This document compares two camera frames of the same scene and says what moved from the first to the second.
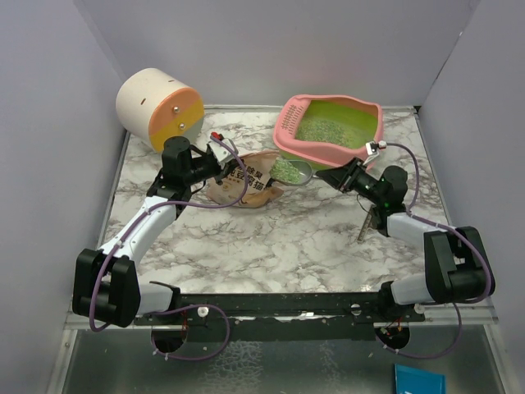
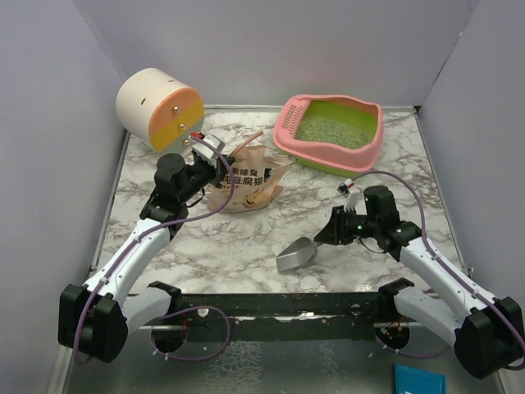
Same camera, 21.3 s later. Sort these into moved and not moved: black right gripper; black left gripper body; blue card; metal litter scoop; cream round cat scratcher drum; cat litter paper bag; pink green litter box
Moved: black right gripper; cat litter paper bag; metal litter scoop
Not moved: black left gripper body; pink green litter box; cream round cat scratcher drum; blue card
